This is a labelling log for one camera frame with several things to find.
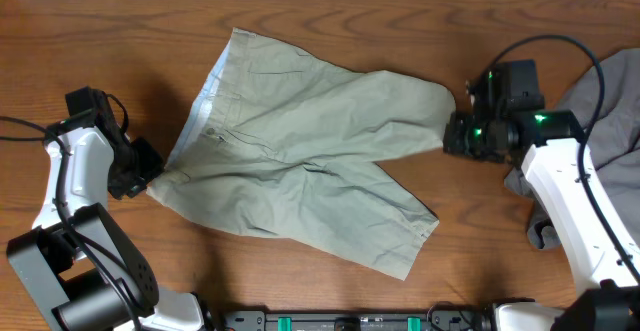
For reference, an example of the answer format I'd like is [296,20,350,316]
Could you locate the khaki green shorts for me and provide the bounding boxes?
[148,29,455,280]

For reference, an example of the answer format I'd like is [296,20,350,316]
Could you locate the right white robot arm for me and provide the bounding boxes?
[444,111,639,330]

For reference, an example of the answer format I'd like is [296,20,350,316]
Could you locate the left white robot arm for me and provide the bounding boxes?
[6,87,213,331]

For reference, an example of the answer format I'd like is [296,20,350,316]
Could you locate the grey garment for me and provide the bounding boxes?
[504,48,639,250]

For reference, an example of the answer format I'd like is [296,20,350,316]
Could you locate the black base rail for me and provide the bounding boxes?
[218,302,496,331]

